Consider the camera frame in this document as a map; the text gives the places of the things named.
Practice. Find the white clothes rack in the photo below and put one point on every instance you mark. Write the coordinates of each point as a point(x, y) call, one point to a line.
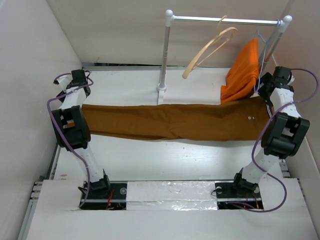
point(280, 28)

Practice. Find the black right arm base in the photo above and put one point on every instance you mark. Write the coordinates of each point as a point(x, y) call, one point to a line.
point(230, 199)

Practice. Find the beige plastic hanger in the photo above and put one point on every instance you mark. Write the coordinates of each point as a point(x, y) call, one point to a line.
point(220, 40)

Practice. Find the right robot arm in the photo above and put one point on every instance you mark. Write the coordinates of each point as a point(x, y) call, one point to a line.
point(283, 134)

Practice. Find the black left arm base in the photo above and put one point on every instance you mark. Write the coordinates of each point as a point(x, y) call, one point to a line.
point(115, 200)

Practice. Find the white foil tape strip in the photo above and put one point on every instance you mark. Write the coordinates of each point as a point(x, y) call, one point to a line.
point(171, 196)

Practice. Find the orange garment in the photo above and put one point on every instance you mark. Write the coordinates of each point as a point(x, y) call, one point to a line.
point(242, 76)

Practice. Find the brown trousers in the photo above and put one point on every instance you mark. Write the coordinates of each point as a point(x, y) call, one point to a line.
point(241, 120)

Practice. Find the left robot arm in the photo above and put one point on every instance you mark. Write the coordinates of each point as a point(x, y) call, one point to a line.
point(72, 131)

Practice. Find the thin blue wire hanger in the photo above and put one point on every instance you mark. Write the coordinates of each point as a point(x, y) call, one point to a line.
point(261, 60)

